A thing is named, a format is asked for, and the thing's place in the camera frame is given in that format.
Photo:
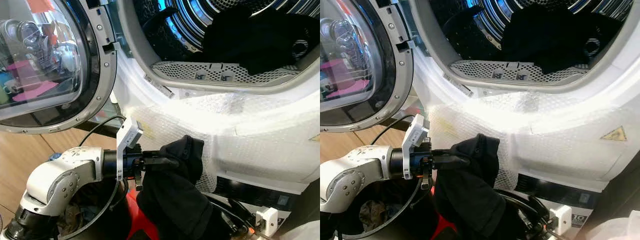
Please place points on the black garment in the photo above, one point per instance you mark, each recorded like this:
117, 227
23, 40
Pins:
175, 200
470, 200

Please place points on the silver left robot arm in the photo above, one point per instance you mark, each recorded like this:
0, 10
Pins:
350, 175
60, 175

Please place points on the white front-loading washing machine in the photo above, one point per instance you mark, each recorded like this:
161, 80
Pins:
565, 150
260, 150

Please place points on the black clothes pile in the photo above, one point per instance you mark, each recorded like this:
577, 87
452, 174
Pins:
250, 40
545, 40

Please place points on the black round laundry basket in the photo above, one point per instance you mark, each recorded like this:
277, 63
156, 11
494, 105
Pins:
118, 209
411, 206

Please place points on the red plastic object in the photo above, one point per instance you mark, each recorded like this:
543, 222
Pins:
141, 226
440, 230

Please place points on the brown patterned garment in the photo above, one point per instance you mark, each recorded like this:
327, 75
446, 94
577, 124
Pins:
371, 212
72, 217

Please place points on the grey perforated lint filter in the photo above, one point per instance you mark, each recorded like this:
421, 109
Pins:
475, 70
180, 71

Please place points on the yellow triangle warning sticker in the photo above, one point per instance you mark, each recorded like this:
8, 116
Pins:
315, 138
614, 135

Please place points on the black drum paddle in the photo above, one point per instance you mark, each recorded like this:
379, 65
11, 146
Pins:
457, 30
156, 31

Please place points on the round glass washer door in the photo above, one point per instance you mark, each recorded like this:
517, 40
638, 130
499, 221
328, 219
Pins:
350, 60
50, 60

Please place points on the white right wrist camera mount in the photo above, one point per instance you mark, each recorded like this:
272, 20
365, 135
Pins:
267, 220
561, 218

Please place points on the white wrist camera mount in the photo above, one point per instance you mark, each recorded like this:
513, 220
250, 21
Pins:
267, 220
129, 134
561, 218
415, 132

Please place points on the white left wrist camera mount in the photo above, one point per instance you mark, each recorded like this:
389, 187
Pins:
129, 134
415, 132

